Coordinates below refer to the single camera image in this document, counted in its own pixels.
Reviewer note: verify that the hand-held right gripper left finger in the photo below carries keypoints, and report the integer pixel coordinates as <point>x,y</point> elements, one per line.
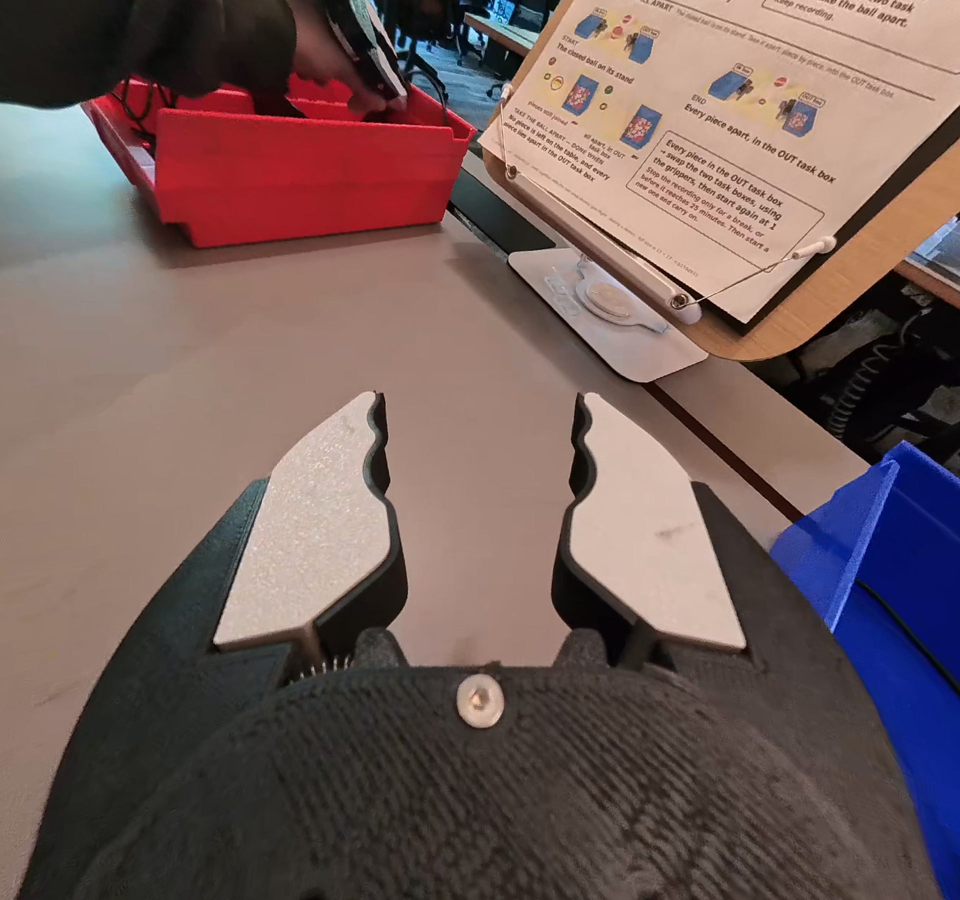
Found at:
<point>315,525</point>

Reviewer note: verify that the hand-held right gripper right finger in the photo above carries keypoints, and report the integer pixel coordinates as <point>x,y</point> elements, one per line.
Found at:
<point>645,532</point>

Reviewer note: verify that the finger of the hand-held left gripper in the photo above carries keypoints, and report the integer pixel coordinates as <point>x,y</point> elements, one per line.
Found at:
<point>379,44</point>
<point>346,29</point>

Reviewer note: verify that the red plastic bin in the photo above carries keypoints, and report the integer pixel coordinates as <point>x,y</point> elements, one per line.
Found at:
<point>300,179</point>

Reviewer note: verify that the person's left hand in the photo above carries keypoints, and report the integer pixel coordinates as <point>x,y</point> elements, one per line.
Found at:
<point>315,52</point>

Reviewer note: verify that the light wooden table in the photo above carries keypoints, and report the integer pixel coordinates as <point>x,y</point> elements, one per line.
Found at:
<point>502,33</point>

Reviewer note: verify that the white stand base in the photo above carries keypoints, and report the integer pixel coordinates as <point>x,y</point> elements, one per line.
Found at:
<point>645,360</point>

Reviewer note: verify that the blue plastic bin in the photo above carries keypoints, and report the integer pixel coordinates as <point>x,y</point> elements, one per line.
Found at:
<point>900,540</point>

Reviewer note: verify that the instruction sheet on stand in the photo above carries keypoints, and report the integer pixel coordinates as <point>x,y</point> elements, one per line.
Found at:
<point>885,270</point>

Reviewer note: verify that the printed instruction sheet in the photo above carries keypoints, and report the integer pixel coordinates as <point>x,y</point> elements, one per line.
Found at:
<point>750,127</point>

